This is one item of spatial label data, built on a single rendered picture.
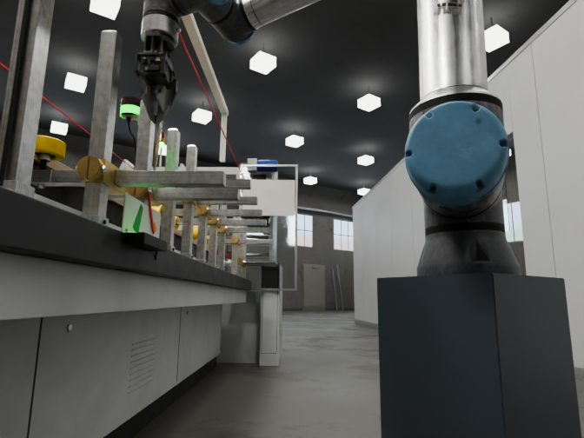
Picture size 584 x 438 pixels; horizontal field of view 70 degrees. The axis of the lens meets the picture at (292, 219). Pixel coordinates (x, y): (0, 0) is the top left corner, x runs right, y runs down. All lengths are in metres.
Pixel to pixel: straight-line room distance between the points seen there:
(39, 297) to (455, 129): 0.72
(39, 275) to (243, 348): 3.11
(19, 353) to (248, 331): 2.81
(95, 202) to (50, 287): 0.21
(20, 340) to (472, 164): 1.01
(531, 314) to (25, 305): 0.83
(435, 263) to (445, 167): 0.23
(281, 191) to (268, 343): 1.32
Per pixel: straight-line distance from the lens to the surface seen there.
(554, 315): 0.91
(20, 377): 1.20
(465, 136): 0.68
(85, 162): 0.97
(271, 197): 3.74
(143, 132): 1.26
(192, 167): 1.73
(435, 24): 0.82
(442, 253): 0.83
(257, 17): 1.21
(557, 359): 0.91
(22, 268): 0.78
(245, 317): 3.81
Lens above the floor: 0.56
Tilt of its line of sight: 11 degrees up
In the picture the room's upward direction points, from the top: 1 degrees clockwise
